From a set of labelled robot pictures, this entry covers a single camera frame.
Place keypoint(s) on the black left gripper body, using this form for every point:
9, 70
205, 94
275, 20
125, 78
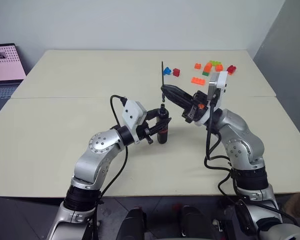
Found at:
144, 132

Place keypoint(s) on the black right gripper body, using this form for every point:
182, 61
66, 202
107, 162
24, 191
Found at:
196, 105

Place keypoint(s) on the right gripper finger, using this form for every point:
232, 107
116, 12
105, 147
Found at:
178, 101
178, 91

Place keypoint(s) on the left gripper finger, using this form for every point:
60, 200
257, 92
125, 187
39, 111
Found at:
160, 126
153, 112

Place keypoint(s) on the black electric screwdriver red band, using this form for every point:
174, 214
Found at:
162, 137

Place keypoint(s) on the long thin metal bit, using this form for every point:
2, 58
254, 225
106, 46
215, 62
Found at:
162, 72

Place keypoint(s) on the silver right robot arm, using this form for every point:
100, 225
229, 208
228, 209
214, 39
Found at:
242, 135

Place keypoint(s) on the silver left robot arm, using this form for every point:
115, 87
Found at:
100, 145

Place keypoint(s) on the small red toy brick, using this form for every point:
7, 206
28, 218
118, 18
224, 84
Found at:
176, 72

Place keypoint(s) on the long orange toy brick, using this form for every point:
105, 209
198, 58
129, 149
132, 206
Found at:
198, 81

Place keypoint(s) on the blue toy brick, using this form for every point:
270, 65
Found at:
167, 71

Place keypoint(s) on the small orange toy brick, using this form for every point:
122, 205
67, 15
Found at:
197, 66

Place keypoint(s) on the small green toy brick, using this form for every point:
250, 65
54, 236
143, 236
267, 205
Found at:
206, 73

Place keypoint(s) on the orange arch toy brick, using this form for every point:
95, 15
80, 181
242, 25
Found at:
208, 67

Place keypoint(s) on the orange slanted toy brick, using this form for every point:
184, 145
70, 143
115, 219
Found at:
219, 67

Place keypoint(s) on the green flat toy brick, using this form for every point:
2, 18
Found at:
214, 62

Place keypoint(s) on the large red toy brick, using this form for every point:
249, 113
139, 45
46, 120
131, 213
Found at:
231, 69

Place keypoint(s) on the dark rounded shape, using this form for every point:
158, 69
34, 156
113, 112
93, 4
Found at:
132, 225
193, 223

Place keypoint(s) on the brown rounded object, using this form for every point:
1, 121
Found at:
298, 202

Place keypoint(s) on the open laptop pink screen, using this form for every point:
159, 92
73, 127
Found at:
5, 62

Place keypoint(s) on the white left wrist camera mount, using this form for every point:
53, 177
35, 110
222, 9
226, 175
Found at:
133, 115

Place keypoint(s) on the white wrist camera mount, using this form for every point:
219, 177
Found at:
222, 80
133, 115

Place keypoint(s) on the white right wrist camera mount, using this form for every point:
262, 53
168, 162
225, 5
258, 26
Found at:
222, 80

